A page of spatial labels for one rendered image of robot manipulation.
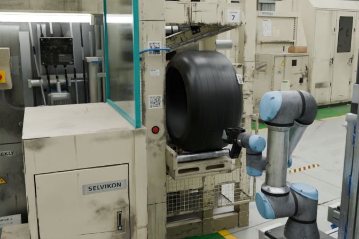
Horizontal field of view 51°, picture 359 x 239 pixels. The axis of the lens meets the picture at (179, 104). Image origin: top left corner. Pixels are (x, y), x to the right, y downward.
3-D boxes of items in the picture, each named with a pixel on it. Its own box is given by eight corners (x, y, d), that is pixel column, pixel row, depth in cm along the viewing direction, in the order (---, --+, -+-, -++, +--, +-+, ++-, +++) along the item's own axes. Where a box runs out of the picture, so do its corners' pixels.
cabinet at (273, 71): (270, 127, 652) (273, 54, 629) (248, 120, 701) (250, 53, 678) (306, 120, 697) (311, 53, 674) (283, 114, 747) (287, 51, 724)
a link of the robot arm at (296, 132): (320, 83, 154) (281, 155, 189) (296, 84, 152) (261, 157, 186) (334, 103, 147) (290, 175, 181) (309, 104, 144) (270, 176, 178)
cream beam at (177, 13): (154, 25, 225) (153, 0, 223) (142, 26, 249) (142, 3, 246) (242, 26, 247) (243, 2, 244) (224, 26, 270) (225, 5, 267)
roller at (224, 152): (173, 153, 210) (171, 156, 214) (175, 161, 208) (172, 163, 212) (229, 146, 222) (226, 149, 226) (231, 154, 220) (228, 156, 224)
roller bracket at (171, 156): (172, 170, 205) (172, 153, 204) (151, 150, 242) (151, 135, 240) (178, 170, 207) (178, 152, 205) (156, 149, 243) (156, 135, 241)
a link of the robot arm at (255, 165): (272, 175, 176) (272, 152, 175) (250, 177, 173) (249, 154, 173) (264, 172, 184) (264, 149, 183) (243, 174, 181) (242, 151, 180)
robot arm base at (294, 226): (327, 238, 162) (328, 217, 160) (302, 248, 155) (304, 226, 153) (299, 223, 175) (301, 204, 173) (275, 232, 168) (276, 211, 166)
